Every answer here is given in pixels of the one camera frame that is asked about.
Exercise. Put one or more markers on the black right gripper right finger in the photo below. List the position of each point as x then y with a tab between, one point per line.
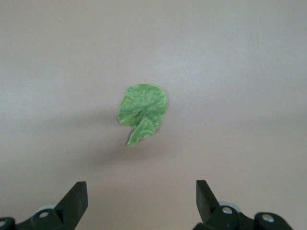
206	206

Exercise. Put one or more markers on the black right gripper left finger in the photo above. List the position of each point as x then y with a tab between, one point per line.
69	208

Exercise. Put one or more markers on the green lettuce leaf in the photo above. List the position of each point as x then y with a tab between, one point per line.
144	105

